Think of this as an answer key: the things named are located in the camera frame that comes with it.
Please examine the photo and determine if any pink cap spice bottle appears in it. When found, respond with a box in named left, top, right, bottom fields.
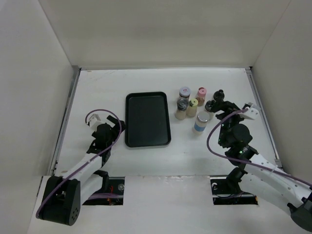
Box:
left=195, top=87, right=207, bottom=106

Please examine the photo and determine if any yellow cap sauce bottle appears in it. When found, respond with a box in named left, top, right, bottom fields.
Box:
left=186, top=98, right=198, bottom=117

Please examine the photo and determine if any black knob cap bottle rear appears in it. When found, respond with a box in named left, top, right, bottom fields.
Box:
left=213, top=89, right=225, bottom=101

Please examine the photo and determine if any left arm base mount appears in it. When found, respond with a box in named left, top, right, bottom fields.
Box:
left=83, top=177, right=125, bottom=206

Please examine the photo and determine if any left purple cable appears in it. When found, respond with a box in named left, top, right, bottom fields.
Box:
left=36, top=109, right=122, bottom=219

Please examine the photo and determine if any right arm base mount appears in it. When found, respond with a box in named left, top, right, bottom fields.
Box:
left=210, top=176, right=258, bottom=205

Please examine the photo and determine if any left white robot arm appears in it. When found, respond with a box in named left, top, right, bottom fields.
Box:
left=36, top=114, right=125, bottom=226

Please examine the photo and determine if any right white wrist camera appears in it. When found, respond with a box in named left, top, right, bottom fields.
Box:
left=240, top=102, right=261, bottom=120

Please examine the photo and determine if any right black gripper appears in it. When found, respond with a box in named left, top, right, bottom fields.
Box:
left=210, top=96, right=248, bottom=146

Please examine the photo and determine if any black knob cap bottle front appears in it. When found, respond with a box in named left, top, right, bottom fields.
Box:
left=204, top=100, right=215, bottom=121

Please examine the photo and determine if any black rectangular plastic tray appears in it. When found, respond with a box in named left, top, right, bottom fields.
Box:
left=125, top=92, right=171, bottom=148

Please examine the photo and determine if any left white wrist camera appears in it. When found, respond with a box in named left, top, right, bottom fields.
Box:
left=88, top=114, right=102, bottom=131

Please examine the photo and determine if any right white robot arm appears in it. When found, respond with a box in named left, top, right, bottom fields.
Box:
left=208, top=100, right=312, bottom=232

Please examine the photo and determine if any clear dome cap spice bottle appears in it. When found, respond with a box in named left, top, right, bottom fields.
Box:
left=175, top=97, right=189, bottom=120

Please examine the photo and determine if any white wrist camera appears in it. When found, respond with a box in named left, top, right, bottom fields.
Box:
left=240, top=102, right=261, bottom=120
left=88, top=114, right=102, bottom=131

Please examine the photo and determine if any black knob cap bottle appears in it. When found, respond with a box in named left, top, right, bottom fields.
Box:
left=204, top=100, right=215, bottom=121
left=213, top=89, right=225, bottom=101

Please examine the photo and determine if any blue label silver cap bottle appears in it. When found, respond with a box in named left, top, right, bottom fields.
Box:
left=193, top=111, right=210, bottom=135

